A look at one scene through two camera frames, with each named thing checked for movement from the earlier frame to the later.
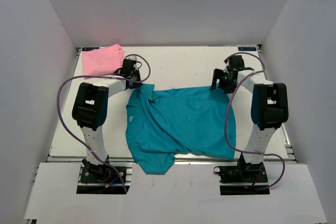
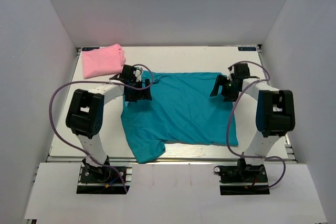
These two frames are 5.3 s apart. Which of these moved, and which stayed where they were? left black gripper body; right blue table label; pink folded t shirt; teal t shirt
Moved: left black gripper body; teal t shirt
Stayed: right blue table label; pink folded t shirt
